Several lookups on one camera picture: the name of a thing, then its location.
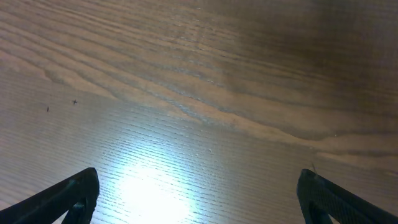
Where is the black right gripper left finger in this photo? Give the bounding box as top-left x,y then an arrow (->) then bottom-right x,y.
1,167 -> 100,224

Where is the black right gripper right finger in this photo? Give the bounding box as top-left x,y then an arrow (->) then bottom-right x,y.
297,169 -> 397,224

